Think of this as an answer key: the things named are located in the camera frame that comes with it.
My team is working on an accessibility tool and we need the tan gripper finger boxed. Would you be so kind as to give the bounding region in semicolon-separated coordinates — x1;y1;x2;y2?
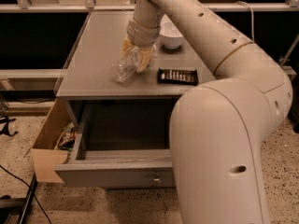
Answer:
136;46;155;73
121;36;135;57

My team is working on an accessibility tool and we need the clear plastic water bottle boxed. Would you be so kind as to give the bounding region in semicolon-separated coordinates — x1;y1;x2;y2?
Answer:
112;46;139;83

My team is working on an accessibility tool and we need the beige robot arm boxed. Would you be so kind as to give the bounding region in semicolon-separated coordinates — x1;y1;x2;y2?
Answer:
127;0;292;224

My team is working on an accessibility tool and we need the brass drawer knob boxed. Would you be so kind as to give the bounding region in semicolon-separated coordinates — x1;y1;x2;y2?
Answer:
152;175;162;185

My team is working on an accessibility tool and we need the grey open top drawer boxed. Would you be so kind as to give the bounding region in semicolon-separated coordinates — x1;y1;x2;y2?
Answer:
54;100;177;189

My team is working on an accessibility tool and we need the white ceramic bowl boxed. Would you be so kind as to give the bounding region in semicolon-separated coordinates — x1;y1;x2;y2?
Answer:
160;21;184;49

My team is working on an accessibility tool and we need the dark chocolate bar wrapper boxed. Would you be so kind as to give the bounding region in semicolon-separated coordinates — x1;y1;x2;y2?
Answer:
157;68;198;86

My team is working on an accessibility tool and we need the grey wooden nightstand cabinet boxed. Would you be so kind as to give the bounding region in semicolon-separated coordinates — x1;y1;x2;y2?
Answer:
56;9;219;133

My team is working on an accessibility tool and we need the colourful snack bag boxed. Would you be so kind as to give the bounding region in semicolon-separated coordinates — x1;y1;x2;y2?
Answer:
55;122;77;151

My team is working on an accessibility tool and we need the brown cardboard box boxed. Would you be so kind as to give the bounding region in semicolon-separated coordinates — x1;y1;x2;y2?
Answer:
31;100;70;183

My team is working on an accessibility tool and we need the black floor bar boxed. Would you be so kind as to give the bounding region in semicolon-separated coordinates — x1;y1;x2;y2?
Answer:
17;175;37;224

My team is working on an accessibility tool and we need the white cable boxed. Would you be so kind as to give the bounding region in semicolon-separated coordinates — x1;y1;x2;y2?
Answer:
235;1;256;44

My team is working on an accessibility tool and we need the black strap on floor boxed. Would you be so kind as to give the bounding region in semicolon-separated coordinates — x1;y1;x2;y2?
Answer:
0;115;19;138

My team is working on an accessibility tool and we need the black floor cable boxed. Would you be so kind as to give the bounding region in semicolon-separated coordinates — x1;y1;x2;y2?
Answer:
0;164;53;224

